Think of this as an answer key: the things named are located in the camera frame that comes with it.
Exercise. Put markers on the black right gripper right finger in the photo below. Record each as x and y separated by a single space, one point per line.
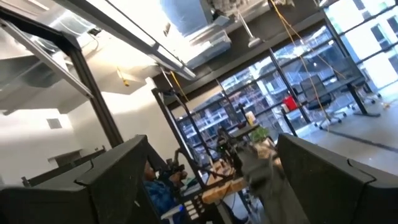
326 193

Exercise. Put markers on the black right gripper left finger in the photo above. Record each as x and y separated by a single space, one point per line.
109 186

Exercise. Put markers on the person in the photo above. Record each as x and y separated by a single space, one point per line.
158 193

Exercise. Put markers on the small green potted plant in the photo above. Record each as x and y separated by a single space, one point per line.
259 134

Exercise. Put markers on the red container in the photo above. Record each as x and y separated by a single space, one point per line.
289 103

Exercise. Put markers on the black office chair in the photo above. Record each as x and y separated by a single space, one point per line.
317 93

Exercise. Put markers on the black office desk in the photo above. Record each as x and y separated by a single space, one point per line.
354 96

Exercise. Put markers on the yellow container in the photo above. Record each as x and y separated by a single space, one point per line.
250 118

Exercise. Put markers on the black neighbouring rig frame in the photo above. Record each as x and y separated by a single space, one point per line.
174 130

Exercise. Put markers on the black aluminium rig frame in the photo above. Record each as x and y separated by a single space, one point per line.
93 93

